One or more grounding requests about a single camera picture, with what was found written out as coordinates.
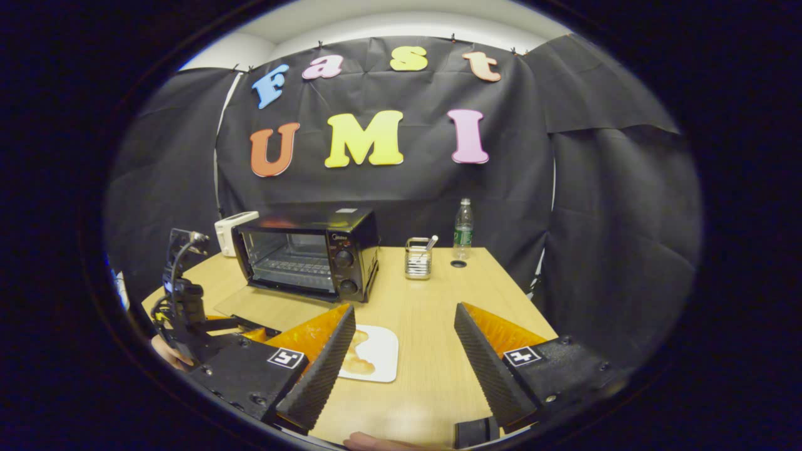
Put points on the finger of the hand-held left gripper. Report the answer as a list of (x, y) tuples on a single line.
[(241, 324)]

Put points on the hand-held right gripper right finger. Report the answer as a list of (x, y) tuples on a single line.
[(485, 369)]

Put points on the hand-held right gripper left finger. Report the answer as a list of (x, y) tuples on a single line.
[(326, 369)]

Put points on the golden bread roll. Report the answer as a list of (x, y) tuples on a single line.
[(357, 363)]

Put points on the black electric oven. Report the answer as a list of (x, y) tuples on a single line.
[(351, 250)]

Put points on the white square plate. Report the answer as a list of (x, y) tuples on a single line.
[(383, 351)]

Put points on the white toaster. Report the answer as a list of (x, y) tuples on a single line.
[(227, 235)]

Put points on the clear plastic water bottle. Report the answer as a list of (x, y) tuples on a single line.
[(463, 235)]

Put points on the white plastic utensil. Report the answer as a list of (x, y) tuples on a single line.
[(432, 242)]

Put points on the black backdrop cloth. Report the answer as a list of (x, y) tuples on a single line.
[(595, 219)]

